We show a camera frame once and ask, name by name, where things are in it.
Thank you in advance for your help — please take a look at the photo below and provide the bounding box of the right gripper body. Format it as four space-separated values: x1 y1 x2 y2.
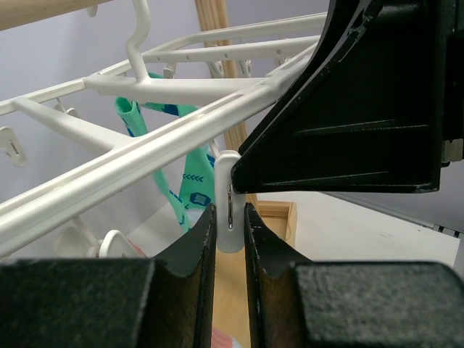
442 1 463 167

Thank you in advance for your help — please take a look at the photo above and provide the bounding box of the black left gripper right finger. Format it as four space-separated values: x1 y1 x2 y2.
244 204 463 347

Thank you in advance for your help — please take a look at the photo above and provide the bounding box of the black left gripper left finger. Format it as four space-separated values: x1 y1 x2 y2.
1 205 217 347

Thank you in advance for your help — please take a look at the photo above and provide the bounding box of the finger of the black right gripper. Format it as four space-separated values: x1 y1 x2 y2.
231 1 444 194

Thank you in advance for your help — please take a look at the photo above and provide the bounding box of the white plastic clip hanger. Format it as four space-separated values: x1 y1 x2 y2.
0 0 329 260

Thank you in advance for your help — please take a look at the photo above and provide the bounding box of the wooden hanging rack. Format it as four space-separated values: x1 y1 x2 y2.
0 0 298 348

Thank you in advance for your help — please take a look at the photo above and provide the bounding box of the right green blue sock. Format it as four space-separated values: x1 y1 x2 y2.
139 72 217 224

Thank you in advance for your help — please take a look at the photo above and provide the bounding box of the green blue sock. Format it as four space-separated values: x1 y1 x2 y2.
139 72 217 224
115 97 191 233

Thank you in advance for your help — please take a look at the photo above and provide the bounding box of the left green blue sock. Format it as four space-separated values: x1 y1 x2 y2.
115 97 191 233

